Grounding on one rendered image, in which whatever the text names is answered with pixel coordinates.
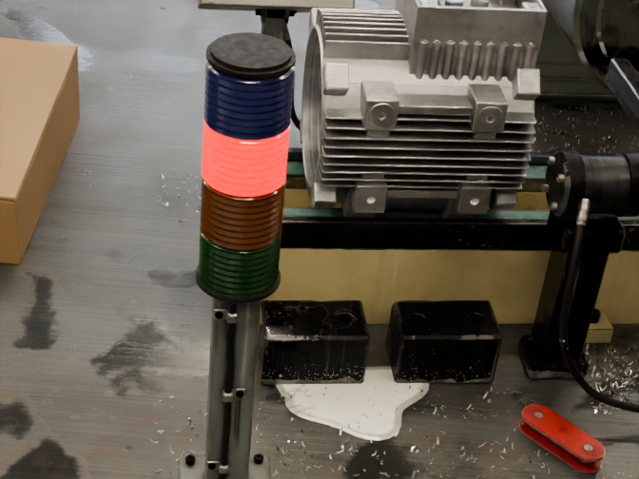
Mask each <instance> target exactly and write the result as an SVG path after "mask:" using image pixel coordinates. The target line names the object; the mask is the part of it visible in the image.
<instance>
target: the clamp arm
mask: <svg viewBox="0 0 639 479"><path fill-rule="evenodd" d="M606 83H607V85H608V86H609V88H610V90H611V91H612V93H613V94H614V96H615V97H616V99H617V100H618V102H619V103H620V105H621V106H622V107H623V108H624V110H625V112H626V113H627V115H628V116H629V118H630V120H631V121H632V123H633V124H634V126H635V127H636V129H637V130H638V132H639V71H638V70H637V69H634V67H633V66H632V65H631V63H630V62H629V60H628V59H617V58H613V59H611V60H610V66H609V70H608V75H607V79H606Z"/></svg>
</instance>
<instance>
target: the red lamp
mask: <svg viewBox="0 0 639 479"><path fill-rule="evenodd" d="M289 133H290V125H289V127H288V128H287V129H286V130H285V131H284V132H282V133H281V134H279V135H277V136H275V137H272V138H268V139H263V140H251V141H249V140H239V139H234V138H230V137H226V136H224V135H222V134H220V133H218V132H216V131H214V130H213V129H211V128H210V127H209V126H208V125H207V124H206V123H205V121H204V119H203V164H202V168H203V169H202V175H203V179H204V180H205V182H206V183H207V184H208V185H210V186H211V187H213V188H214V189H216V190H218V191H221V192H223V193H225V194H229V195H233V196H240V197H255V196H261V195H265V194H268V193H271V192H273V191H275V190H277V189H279V188H280V187H281V186H282V185H283V184H284V182H285V180H286V171H287V170H286V167H287V159H288V156H287V155H288V146H289Z"/></svg>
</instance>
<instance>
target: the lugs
mask: <svg viewBox="0 0 639 479"><path fill-rule="evenodd" d="M317 11H318V8H312V9H311V12H310V15H309V33H310V30H311V28H312V27H313V26H314V25H315V24H316V17H317ZM512 88H513V99H514V100H524V101H533V100H535V99H536V98H537V97H538V96H539V95H540V94H541V88H540V70H539V69H532V68H518V69H517V70H516V71H515V72H514V74H513V80H512ZM348 90H349V65H348V64H344V63H326V64H325V65H324V68H323V70H322V93H323V95H346V94H347V92H348ZM300 144H302V133H301V120H300ZM336 202H337V187H336V186H320V183H319V182H314V184H313V185H312V187H311V205H312V206H313V207H333V206H334V205H335V204H336ZM516 205H517V191H516V190H514V189H492V194H491V198H490V209H492V210H510V209H512V208H513V207H515V206H516Z"/></svg>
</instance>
